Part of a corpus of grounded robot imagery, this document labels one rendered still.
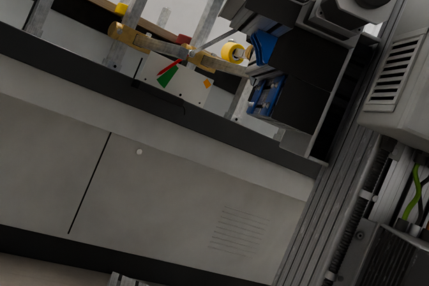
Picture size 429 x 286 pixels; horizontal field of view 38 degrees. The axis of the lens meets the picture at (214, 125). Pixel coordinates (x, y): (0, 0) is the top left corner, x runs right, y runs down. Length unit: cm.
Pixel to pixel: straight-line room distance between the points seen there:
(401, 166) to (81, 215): 139
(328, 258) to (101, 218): 132
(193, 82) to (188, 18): 816
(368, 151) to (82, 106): 104
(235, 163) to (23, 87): 81
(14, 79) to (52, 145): 37
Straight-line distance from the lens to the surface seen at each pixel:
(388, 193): 105
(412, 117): 84
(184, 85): 199
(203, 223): 248
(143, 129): 198
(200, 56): 200
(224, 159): 217
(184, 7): 1011
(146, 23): 211
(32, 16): 178
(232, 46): 231
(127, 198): 227
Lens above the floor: 68
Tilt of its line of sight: level
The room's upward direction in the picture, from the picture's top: 23 degrees clockwise
